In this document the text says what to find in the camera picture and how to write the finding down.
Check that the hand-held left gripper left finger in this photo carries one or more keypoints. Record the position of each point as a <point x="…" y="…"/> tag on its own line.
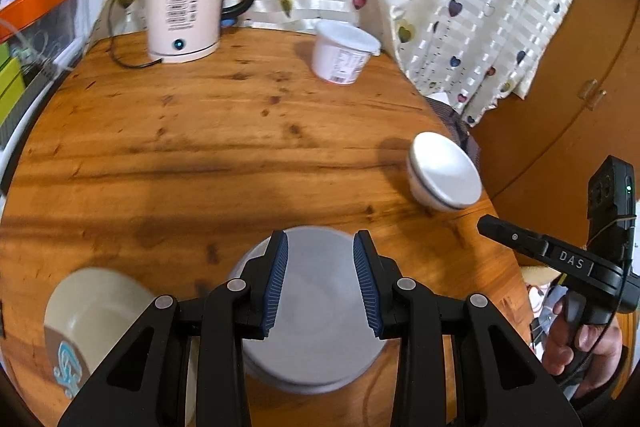
<point x="277" y="287"/>

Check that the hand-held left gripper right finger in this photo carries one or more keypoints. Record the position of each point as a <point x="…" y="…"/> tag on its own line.
<point x="365" y="287"/>

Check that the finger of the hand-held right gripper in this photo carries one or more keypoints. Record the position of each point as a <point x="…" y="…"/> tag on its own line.
<point x="510" y="234"/>

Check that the white bowl with blue stripe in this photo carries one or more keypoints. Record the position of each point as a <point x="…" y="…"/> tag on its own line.
<point x="320" y="307"/>
<point x="442" y="167"/>

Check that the beige plate with blue motif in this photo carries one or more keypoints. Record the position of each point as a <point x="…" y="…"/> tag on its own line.
<point x="95" y="307"/>

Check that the person's right hand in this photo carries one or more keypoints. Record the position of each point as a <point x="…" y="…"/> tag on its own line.
<point x="595" y="352"/>

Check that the wooden cabinet door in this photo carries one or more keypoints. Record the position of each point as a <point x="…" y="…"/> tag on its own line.
<point x="550" y="132"/>

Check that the dark striped cloth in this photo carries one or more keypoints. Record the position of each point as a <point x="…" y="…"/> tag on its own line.
<point x="457" y="127"/>

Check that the white plastic tub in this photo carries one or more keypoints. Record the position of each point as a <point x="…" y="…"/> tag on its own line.
<point x="340" y="57"/>

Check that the small blue object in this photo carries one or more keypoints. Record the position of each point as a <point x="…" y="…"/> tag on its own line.
<point x="228" y="23"/>

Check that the light green box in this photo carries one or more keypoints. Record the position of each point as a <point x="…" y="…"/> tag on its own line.
<point x="10" y="79"/>

